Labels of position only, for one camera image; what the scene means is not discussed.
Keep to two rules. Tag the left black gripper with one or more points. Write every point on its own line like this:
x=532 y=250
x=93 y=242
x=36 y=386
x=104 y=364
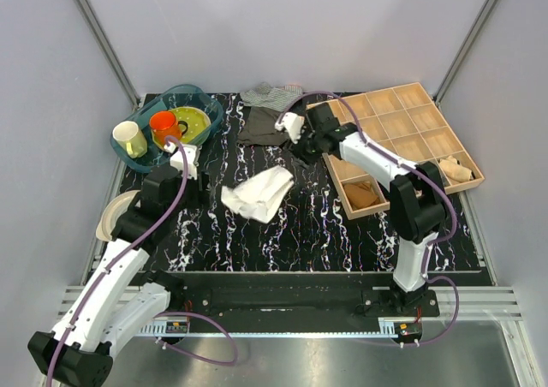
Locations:
x=202 y=198

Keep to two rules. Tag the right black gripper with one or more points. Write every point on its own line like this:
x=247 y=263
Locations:
x=295 y=149

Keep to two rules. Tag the white underwear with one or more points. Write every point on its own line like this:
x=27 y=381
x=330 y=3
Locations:
x=259 y=197

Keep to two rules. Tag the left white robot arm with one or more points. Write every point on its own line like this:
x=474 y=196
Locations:
x=81 y=347

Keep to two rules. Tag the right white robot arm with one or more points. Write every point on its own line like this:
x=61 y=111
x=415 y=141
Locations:
x=418 y=203

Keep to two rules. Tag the dark grey underwear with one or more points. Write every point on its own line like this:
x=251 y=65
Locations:
x=259 y=129

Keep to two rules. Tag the striped grey underwear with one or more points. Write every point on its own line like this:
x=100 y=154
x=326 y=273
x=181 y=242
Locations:
x=271 y=97

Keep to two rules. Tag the rolled tan underwear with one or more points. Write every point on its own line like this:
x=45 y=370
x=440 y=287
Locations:
x=360 y=195

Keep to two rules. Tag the rolled beige underwear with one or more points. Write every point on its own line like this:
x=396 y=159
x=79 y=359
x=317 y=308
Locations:
x=454 y=170

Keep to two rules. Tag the yellow-green dotted plate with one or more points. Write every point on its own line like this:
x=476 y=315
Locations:
x=198 y=126

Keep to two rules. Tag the orange mug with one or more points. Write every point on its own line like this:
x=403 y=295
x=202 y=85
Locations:
x=165 y=123

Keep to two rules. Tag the cream stacked bowls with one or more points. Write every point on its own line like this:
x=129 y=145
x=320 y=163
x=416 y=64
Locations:
x=111 y=213

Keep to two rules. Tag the wooden compartment tray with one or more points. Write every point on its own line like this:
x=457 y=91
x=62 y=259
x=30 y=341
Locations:
x=404 y=120

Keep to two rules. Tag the cream yellow mug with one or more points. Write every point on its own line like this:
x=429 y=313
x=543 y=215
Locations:
x=130 y=138

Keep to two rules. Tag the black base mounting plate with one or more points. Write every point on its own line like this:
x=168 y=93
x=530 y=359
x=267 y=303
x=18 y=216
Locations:
x=358 y=313

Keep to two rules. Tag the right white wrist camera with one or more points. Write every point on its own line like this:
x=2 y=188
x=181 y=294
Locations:
x=291 y=124

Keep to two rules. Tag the right aluminium frame post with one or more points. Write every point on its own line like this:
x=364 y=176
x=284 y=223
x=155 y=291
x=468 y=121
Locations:
x=477 y=27

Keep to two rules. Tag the aluminium frame post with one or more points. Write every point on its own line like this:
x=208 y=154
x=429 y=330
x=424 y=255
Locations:
x=477 y=27
x=90 y=16

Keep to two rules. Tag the left aluminium frame post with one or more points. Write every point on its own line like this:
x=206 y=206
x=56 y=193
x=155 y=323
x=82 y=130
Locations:
x=90 y=16

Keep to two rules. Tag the aluminium front rail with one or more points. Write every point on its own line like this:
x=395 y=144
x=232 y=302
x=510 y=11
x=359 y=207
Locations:
x=467 y=303

